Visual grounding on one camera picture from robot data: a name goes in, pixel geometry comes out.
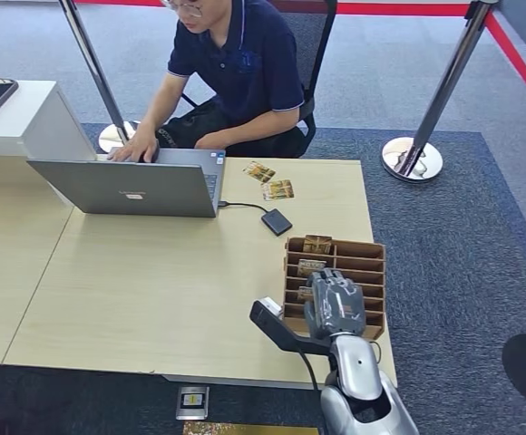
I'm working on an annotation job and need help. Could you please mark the person's left hand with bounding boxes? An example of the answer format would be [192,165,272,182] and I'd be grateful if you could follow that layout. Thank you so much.
[194,130,232,151]

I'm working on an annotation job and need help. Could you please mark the person's right hand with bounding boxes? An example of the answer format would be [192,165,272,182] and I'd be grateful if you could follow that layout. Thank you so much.
[107,122,160,164]

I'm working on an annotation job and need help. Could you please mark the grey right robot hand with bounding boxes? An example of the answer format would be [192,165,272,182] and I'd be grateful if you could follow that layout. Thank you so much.
[303,268,367,341]

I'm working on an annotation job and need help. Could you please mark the wooden slotted card holder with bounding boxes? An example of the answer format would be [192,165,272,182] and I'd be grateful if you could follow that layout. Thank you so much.
[283,236,386,342]

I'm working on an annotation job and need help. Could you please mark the person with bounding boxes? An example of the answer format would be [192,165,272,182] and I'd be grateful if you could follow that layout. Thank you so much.
[107,0,307,164]

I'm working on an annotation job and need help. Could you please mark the grey laptop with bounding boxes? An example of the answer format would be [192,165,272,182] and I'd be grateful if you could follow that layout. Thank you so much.
[27,147,227,218]

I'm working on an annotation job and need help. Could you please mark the black external drive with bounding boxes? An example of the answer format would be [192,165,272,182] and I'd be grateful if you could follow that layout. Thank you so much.
[261,208,293,237]

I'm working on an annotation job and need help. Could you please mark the white box cabinet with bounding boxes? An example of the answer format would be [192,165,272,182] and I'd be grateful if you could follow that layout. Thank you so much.
[0,79,97,162]

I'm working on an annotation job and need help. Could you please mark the eyeglasses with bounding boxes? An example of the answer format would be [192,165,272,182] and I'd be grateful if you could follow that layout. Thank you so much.
[160,0,205,18]

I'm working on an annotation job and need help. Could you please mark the black mesh office chair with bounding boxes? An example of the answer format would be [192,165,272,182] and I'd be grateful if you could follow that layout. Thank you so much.
[179,0,339,159]

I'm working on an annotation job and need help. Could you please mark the dark blue rug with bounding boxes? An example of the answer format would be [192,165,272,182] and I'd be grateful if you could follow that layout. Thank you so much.
[0,122,526,435]

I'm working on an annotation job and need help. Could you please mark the metal floor socket box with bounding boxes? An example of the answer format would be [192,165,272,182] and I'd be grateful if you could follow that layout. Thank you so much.
[175,385,209,421]

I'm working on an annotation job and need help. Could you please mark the red barrier belt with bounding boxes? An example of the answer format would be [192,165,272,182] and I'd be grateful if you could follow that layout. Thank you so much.
[485,12,526,120]
[74,0,471,17]

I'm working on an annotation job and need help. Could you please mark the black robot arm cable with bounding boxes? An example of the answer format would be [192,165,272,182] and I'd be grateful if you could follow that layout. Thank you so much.
[298,350,324,396]

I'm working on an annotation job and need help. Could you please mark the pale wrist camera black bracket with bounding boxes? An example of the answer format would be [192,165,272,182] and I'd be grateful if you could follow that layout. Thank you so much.
[249,296,336,356]

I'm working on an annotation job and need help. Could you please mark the black drive cable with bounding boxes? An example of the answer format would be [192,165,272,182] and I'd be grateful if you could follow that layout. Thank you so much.
[217,200,271,214]

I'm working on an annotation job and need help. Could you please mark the chrome stanchion post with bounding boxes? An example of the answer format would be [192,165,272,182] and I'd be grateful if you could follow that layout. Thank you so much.
[58,0,141,154]
[381,0,500,183]

